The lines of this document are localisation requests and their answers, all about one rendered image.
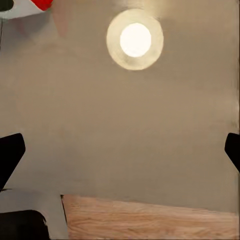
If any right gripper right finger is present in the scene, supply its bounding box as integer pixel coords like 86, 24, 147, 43
224, 132, 240, 172

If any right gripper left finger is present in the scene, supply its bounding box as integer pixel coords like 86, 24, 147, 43
0, 133, 26, 192

